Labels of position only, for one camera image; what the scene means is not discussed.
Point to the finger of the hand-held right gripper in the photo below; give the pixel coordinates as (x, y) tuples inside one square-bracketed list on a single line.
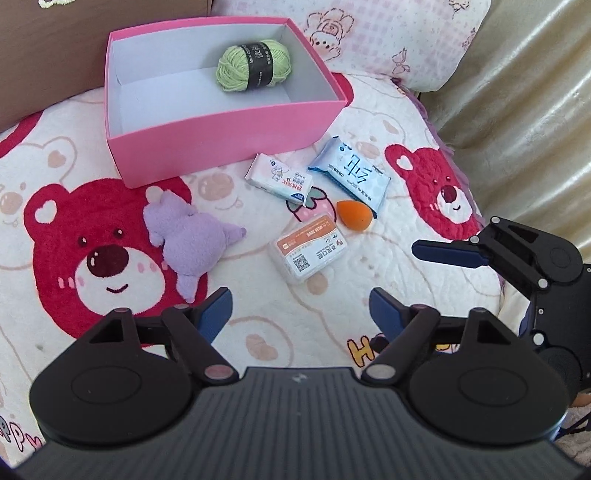
[(438, 251)]

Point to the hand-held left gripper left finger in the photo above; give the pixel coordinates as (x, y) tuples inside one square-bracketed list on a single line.
[(214, 316)]

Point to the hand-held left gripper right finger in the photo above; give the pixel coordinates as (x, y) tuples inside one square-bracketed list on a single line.
[(385, 316)]

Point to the purple plush toy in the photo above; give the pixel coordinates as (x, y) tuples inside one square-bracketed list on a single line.
[(189, 240)]

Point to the orange makeup sponge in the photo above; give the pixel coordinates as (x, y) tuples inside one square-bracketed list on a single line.
[(353, 214)]

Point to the orange-white small packet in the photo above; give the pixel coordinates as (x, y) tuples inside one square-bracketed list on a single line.
[(304, 249)]

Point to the blue wet wipes pack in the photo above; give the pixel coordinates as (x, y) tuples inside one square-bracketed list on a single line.
[(351, 175)]

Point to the small white tissue pack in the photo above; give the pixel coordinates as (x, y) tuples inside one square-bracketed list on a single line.
[(272, 175)]

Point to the pink cardboard box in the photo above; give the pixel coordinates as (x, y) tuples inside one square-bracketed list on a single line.
[(207, 138)]

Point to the bear printed blanket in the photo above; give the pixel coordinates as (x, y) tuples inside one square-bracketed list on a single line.
[(286, 314)]

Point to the beige curtain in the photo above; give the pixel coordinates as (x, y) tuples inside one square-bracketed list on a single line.
[(531, 115)]

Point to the pink checked pillow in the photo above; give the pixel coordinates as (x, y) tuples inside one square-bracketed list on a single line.
[(392, 37)]

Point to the green yarn ball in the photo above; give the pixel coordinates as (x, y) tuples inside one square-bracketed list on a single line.
[(231, 69)]

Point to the brown embroidered pillow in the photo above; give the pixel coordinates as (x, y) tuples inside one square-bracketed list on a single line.
[(46, 55)]

